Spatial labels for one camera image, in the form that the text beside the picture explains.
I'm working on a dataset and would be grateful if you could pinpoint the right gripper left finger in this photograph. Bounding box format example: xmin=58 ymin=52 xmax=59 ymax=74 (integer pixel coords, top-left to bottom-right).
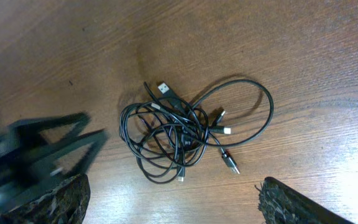
xmin=0 ymin=174 xmax=91 ymax=224

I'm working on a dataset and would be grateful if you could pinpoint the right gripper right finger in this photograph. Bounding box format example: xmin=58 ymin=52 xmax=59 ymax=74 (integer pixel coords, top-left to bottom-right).
xmin=257 ymin=177 xmax=351 ymax=224

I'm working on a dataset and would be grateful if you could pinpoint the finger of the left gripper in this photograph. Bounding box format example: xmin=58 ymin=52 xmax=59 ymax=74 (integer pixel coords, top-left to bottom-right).
xmin=0 ymin=129 xmax=107 ymax=180
xmin=8 ymin=112 xmax=90 ymax=146

